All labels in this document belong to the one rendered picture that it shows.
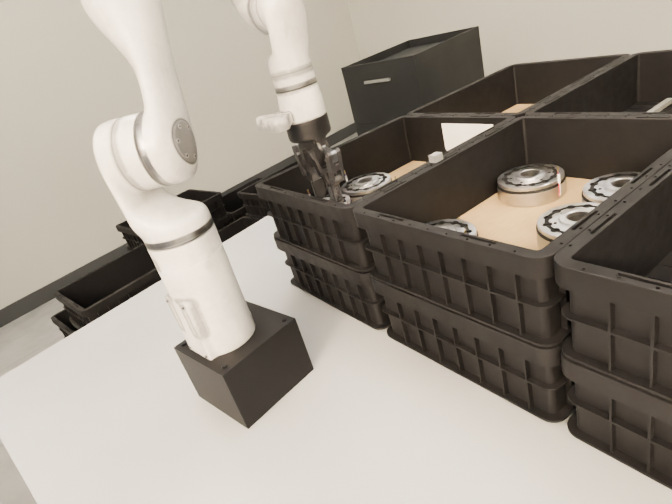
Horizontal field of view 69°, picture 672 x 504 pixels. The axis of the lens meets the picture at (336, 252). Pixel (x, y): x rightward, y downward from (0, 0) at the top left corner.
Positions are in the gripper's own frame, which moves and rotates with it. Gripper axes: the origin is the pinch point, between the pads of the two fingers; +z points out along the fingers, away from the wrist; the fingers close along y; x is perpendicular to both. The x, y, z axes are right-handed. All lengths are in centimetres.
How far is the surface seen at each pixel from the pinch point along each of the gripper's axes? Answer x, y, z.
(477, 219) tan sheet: -13.0, -23.0, 5.8
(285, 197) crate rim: 8.8, -2.3, -3.5
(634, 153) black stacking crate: -32.9, -35.8, 1.0
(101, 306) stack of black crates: 47, 76, 31
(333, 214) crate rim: 7.5, -15.9, -2.9
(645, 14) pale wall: -318, 124, 32
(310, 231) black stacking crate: 7.5, -5.0, 2.9
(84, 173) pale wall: 32, 288, 26
